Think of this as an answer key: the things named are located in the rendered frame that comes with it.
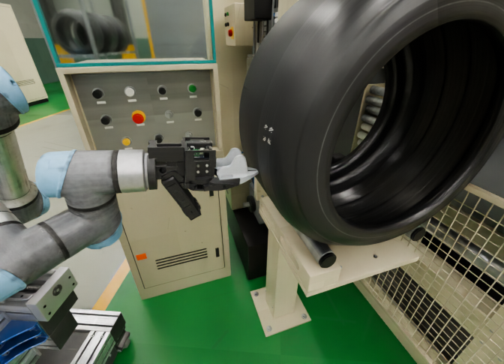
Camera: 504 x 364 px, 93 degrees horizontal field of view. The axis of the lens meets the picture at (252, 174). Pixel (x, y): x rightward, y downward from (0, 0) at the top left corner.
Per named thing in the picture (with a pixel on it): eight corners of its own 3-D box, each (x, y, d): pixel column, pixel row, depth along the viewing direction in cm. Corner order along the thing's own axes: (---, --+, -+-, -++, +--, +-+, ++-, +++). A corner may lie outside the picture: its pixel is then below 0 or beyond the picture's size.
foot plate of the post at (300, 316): (250, 292, 147) (250, 290, 146) (289, 280, 154) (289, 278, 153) (265, 337, 125) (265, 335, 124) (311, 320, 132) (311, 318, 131)
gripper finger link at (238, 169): (266, 157, 46) (218, 158, 43) (262, 183, 49) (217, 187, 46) (260, 151, 48) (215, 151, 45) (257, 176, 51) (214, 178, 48)
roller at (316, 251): (271, 178, 83) (280, 183, 85) (263, 189, 84) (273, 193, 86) (328, 253, 54) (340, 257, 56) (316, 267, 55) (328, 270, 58)
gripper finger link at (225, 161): (260, 151, 48) (215, 151, 45) (257, 176, 51) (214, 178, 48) (256, 145, 51) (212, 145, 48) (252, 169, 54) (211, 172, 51)
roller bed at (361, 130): (349, 153, 109) (365, 84, 94) (376, 148, 113) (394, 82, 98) (382, 172, 93) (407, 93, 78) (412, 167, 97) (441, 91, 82)
